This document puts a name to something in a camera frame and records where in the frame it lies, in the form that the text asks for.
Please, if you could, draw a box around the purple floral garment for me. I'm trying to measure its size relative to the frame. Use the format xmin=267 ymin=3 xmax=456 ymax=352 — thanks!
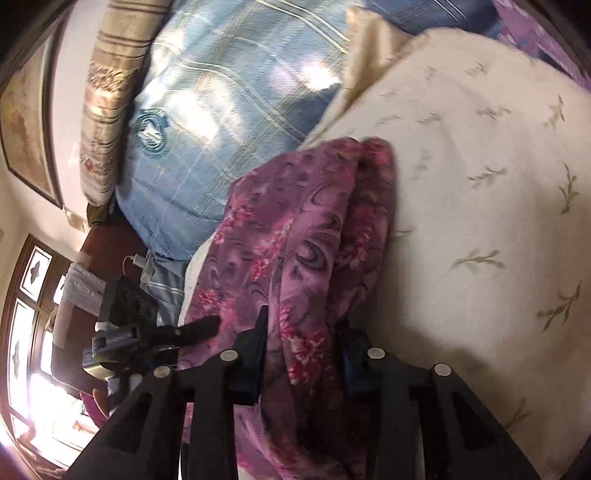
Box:
xmin=179 ymin=138 xmax=394 ymax=479

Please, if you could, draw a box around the beige striped blanket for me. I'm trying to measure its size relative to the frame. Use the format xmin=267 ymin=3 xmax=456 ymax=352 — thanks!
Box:
xmin=79 ymin=0 xmax=171 ymax=207

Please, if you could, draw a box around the white leaf print pillow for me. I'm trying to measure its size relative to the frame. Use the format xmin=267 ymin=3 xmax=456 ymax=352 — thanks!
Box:
xmin=177 ymin=26 xmax=591 ymax=480

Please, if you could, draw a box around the grey blue star pillowcase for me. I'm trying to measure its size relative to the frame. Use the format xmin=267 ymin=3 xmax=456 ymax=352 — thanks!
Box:
xmin=140 ymin=251 xmax=189 ymax=326

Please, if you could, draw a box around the cream cloth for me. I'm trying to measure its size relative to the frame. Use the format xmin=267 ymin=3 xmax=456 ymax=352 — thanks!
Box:
xmin=342 ymin=6 xmax=414 ymax=100

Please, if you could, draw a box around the framed wall picture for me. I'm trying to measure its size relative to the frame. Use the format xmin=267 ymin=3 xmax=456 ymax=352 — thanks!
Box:
xmin=1 ymin=26 xmax=62 ymax=208

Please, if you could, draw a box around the grey hanging cloth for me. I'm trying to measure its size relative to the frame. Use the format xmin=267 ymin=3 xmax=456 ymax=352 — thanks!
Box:
xmin=55 ymin=263 xmax=106 ymax=321

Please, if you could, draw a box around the wooden framed window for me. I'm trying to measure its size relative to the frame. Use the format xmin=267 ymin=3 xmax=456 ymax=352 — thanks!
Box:
xmin=1 ymin=235 xmax=97 ymax=469

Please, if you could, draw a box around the lilac flower print garment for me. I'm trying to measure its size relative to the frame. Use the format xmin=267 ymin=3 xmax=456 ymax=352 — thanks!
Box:
xmin=492 ymin=0 xmax=590 ymax=91

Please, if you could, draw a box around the dark green cloth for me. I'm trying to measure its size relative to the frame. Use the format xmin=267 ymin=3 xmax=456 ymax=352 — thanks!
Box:
xmin=86 ymin=203 xmax=114 ymax=228

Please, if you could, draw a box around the white charger with cable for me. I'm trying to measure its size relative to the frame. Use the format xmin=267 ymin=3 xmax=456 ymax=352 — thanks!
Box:
xmin=121 ymin=251 xmax=154 ymax=284

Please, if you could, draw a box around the brown wooden headboard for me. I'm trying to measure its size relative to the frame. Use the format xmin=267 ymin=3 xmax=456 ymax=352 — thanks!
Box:
xmin=51 ymin=213 xmax=146 ymax=394

